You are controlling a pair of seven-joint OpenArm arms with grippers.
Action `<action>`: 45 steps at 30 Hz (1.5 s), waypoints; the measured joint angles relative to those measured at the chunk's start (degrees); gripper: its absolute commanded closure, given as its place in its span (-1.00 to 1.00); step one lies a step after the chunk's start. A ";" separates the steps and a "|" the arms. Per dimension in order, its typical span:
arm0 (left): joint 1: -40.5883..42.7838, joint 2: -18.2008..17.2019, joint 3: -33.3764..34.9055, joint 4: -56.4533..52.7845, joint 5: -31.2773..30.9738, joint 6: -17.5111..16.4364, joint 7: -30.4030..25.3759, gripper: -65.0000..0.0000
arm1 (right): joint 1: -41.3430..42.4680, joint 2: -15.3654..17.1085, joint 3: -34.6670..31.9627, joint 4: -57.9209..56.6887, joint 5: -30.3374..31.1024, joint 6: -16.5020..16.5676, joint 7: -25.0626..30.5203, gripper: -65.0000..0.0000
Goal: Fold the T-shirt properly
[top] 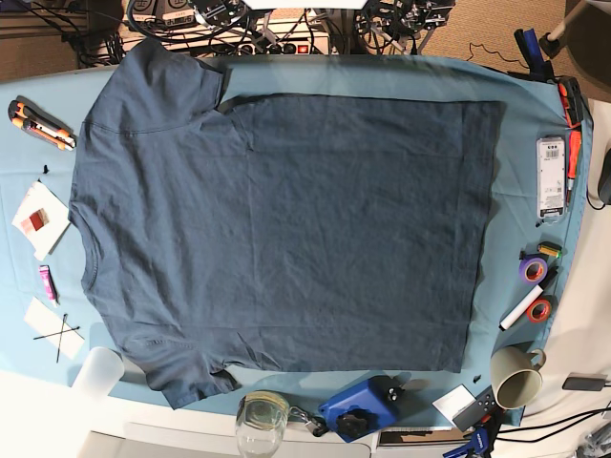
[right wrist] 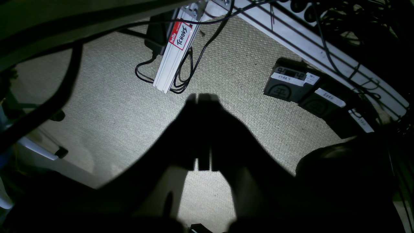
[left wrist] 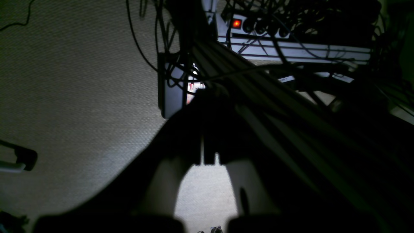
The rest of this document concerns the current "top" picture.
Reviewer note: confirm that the dark blue T-shirt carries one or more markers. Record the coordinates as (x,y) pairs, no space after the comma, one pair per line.
(291,233)

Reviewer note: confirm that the blue box with black knob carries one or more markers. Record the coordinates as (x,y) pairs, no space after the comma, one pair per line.
(364,408)

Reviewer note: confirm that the clear glass jar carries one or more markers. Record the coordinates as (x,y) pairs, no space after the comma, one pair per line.
(260,423)

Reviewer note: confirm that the white power strip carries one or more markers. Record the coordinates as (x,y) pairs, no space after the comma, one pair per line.
(276,36)

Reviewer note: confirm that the white business card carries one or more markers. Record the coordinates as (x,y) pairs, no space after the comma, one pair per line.
(454,402)

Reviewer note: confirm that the purple tape roll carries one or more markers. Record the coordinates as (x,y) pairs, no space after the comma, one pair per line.
(532,269)

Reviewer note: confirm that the green yellow battery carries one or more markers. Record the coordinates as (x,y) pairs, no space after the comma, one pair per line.
(549,249)

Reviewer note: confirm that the white marker pen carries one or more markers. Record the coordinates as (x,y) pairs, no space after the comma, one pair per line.
(520,308)

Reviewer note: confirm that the translucent plastic cup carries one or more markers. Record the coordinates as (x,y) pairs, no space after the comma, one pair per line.
(101,371)

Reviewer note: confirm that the red tape roll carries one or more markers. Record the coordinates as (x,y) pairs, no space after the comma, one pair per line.
(539,310)

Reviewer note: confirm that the black hairpin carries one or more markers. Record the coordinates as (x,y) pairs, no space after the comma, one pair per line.
(59,343)
(56,333)

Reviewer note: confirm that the black marker pen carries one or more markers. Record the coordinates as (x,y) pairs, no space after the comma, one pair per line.
(549,278)

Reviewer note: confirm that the grey remote control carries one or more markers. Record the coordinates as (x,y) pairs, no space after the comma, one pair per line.
(483,404)

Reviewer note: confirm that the beige ceramic mug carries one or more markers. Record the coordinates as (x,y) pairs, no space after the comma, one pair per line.
(515,376)

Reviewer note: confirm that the pink glue tube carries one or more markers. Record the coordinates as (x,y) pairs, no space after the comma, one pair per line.
(47,279)

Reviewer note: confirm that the white paper with red swatch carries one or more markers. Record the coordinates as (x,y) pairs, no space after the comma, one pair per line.
(42,218)

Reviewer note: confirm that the light blue table cloth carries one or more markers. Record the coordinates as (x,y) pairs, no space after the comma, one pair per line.
(533,111)

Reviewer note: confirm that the white paper card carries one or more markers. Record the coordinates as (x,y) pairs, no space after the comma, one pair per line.
(44,321)

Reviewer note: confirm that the blue spring clamp top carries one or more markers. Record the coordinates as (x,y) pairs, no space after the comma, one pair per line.
(539,69)

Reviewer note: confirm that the orange screwdriver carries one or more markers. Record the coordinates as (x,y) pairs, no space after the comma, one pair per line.
(574,148)

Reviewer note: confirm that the orange black pliers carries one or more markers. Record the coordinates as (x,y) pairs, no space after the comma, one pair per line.
(571,100)

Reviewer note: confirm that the orange black utility knife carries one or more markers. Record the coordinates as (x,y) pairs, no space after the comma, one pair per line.
(40,125)

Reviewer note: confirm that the black power adapter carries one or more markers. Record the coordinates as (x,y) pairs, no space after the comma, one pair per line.
(585,383)

